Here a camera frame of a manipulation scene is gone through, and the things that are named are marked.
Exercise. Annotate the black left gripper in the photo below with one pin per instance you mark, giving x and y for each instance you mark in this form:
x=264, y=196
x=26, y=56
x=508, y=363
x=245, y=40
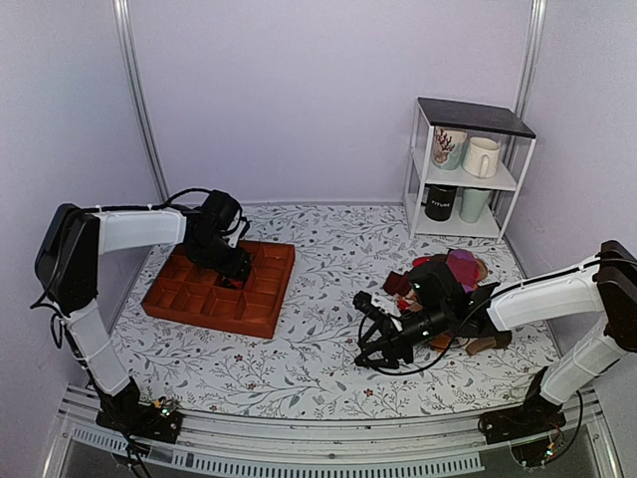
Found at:
x=238, y=268

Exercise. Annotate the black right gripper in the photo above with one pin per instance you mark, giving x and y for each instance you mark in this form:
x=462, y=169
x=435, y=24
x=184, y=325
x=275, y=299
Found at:
x=391, y=344

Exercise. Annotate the brown wooden compartment tray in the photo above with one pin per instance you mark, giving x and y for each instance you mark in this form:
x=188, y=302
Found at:
x=188, y=294

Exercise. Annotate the black red orange argyle sock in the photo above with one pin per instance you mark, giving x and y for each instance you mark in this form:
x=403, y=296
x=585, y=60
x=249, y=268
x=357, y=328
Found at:
x=230, y=283

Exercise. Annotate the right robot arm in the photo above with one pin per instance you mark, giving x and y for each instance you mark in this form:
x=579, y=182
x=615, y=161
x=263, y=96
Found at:
x=604, y=284

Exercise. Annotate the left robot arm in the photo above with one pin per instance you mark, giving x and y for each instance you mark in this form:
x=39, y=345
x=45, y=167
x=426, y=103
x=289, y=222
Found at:
x=67, y=265

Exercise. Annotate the dark red sock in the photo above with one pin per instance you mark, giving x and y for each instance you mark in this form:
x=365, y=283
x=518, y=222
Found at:
x=397, y=284

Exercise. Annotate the magenta striped sock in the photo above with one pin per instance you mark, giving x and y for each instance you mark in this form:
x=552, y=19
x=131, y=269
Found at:
x=467, y=268

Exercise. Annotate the floral table mat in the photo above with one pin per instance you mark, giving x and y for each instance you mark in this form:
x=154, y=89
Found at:
x=307, y=370

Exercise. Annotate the beige brown sock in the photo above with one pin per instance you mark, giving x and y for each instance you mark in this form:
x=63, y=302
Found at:
x=497, y=341

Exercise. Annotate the black mug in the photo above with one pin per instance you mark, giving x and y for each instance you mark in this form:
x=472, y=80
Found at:
x=440, y=201

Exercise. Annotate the pale green mug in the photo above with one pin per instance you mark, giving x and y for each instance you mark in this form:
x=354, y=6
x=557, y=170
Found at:
x=474, y=200

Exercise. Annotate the white metal shelf rack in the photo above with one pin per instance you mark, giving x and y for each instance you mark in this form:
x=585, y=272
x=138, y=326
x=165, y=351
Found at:
x=517, y=142

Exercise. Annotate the cream white mug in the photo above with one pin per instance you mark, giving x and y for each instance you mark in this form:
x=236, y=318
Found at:
x=481, y=157

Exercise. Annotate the floral patterned mug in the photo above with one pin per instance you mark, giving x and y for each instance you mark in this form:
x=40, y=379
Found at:
x=449, y=147

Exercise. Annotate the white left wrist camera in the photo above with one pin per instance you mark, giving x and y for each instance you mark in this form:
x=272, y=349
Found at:
x=237, y=230

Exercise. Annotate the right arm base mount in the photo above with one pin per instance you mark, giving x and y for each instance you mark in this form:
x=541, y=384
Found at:
x=535, y=415

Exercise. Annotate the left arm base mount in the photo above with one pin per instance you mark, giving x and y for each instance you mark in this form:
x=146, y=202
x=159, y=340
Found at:
x=124, y=412

